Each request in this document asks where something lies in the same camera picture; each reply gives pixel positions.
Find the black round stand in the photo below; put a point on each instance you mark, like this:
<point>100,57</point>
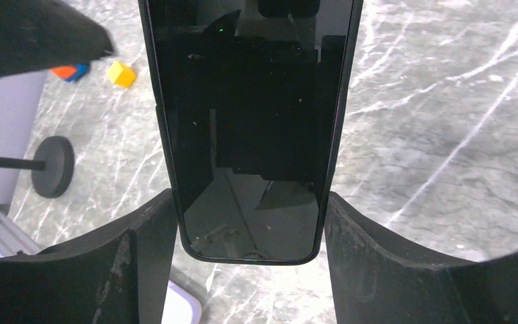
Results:
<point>52,167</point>

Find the aluminium rail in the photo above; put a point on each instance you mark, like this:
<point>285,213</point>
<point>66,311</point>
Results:
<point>13,240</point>

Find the orange blue toy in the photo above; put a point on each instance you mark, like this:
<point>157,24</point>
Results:
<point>71,73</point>

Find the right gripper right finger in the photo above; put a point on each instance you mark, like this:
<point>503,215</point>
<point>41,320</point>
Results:
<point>378,276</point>

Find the small yellow cube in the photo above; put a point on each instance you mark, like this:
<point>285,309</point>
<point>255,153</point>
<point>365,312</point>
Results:
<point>121,74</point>

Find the black phone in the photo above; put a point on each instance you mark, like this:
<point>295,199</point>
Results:
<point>250,100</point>

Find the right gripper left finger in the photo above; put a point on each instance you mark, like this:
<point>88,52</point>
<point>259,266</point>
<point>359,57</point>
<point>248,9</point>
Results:
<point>117,273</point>

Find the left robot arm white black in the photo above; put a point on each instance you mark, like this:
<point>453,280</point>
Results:
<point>40,35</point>

